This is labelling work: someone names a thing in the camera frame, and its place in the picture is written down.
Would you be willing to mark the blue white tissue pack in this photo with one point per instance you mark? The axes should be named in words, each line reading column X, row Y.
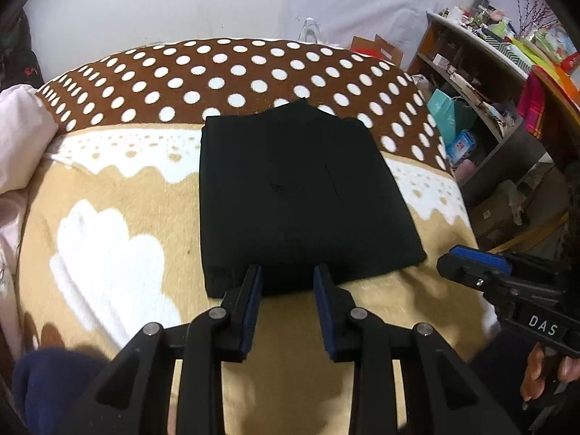
column 461, row 147

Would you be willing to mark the black pants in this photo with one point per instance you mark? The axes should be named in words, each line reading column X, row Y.
column 293, row 188

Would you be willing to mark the wooden bookshelf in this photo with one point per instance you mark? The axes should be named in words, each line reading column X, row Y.
column 463, row 65

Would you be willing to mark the red plaid cloth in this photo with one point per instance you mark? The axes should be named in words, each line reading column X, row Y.
column 531, row 105

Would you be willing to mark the pink white quilt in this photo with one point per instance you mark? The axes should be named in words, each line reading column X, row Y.
column 27, row 128

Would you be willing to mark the black backpack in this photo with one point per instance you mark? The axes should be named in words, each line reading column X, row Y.
column 19, row 64

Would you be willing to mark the beige brown polka-dot blanket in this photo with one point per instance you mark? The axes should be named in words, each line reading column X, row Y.
column 112, row 232

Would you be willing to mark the teal paper bag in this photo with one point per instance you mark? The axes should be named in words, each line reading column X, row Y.
column 452, row 115

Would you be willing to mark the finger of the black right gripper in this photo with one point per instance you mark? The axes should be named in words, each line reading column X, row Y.
column 471, row 274
column 480, row 255

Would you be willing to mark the brown cardboard box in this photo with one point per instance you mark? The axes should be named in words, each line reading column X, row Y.
column 503, row 208

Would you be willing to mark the red cardboard box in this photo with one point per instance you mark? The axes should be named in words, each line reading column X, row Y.
column 377, row 48

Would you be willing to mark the pink cylinder container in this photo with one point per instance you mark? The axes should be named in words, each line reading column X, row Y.
column 464, row 170

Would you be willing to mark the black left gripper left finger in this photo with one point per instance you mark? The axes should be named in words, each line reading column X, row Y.
column 132, row 394

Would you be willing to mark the navy blue left knee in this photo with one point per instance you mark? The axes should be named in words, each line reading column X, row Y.
column 48, row 381

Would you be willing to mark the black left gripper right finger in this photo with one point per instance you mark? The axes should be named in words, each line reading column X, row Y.
column 405, row 380

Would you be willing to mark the wooden chair frame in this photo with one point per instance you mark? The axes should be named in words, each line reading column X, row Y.
column 532, row 237

